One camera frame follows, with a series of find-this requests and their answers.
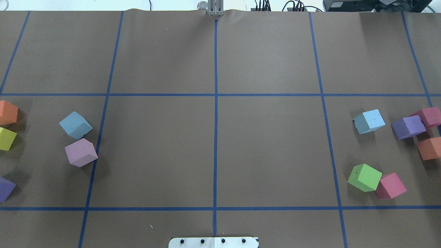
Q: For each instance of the light blue foam block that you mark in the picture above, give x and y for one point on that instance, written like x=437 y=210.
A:
x=368 y=121
x=75 y=125

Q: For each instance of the silver tape roll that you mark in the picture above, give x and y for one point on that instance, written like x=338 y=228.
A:
x=202 y=5

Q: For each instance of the lilac pink foam block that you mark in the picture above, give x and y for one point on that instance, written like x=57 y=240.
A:
x=81 y=152

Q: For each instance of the pink foam block near green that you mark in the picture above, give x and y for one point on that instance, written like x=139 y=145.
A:
x=390 y=186

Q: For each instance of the purple foam block right side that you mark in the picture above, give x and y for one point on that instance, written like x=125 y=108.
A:
x=408 y=127

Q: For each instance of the purple foam block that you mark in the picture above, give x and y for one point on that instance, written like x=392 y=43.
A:
x=408 y=127
x=6 y=188

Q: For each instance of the dark pink foam block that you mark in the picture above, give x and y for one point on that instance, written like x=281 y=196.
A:
x=430 y=117

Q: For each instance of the orange foam block right side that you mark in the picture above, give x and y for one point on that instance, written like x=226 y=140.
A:
x=430 y=148

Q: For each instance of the orange foam block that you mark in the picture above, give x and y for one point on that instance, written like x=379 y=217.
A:
x=430 y=148
x=8 y=113

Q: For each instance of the orange foam block left side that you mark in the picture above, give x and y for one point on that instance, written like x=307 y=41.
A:
x=8 y=113

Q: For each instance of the yellow foam block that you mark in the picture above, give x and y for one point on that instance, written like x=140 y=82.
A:
x=6 y=138

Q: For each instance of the purple foam block left side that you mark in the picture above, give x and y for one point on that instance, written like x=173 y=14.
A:
x=6 y=188

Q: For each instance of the aluminium frame post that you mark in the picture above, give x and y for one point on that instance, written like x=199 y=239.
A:
x=215 y=7

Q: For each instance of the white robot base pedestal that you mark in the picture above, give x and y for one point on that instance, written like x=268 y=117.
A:
x=214 y=242

